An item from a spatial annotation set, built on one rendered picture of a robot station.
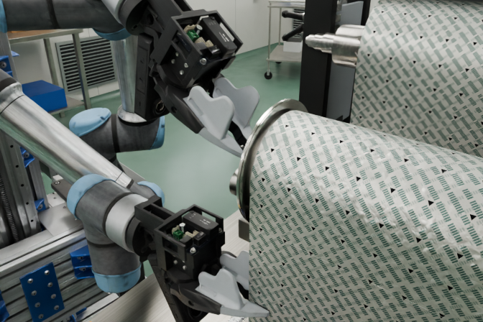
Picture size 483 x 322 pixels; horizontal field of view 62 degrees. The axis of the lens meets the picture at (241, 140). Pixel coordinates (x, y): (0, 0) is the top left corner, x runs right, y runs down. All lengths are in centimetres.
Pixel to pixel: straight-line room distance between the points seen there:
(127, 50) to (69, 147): 36
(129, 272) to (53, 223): 68
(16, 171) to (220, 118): 89
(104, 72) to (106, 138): 343
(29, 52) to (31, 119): 342
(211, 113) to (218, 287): 20
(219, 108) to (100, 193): 27
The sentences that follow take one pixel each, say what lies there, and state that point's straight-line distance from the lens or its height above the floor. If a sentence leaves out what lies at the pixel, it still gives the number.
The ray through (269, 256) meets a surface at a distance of 44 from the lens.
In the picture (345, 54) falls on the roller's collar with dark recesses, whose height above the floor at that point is 133.
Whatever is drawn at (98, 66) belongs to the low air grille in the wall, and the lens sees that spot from 455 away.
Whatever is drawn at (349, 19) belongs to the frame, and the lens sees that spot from 77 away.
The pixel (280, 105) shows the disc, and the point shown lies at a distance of 42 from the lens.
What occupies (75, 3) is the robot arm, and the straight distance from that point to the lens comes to 61.
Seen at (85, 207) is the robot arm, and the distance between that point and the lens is 64.
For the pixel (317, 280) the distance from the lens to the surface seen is 42.
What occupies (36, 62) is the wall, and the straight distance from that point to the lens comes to 423.
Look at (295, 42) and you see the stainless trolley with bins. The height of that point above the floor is 39.
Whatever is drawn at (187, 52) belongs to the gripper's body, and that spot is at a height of 137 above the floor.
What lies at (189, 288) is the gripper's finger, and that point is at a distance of 52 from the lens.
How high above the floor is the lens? 147
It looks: 25 degrees down
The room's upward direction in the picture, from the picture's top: straight up
